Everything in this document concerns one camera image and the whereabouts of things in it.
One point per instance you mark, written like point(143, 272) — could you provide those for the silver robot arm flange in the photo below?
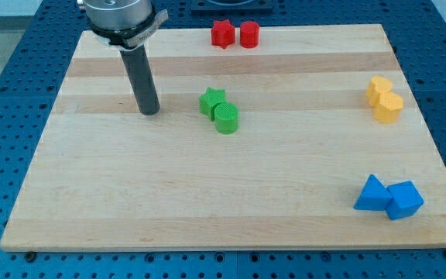
point(125, 24)

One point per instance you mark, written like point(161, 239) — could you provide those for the green cylinder block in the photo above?
point(226, 118)

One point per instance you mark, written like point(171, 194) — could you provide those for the green star block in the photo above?
point(210, 100)

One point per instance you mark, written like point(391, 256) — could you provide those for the wooden board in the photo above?
point(104, 177)

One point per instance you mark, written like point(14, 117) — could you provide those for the red star block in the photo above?
point(222, 33)

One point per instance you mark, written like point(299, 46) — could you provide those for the red cylinder block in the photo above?
point(249, 34)

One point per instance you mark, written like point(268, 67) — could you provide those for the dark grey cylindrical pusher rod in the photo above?
point(141, 80)

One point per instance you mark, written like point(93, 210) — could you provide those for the blue triangle block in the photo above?
point(374, 196)

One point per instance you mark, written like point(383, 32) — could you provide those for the yellow heart block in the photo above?
point(377, 86)

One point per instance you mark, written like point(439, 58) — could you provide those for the yellow hexagon block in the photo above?
point(388, 108)

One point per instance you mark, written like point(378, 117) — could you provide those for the blue cube block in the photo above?
point(406, 200)

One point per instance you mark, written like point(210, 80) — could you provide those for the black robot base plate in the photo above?
point(206, 6)

